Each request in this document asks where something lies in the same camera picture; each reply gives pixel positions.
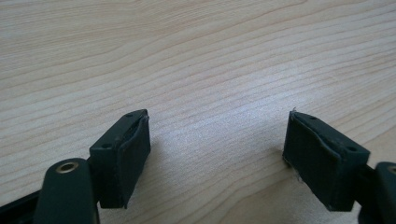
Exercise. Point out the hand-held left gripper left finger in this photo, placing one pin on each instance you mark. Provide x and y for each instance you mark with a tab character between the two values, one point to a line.
124	161

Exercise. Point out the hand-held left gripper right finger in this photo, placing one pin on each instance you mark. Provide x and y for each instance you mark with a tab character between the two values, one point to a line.
317	161

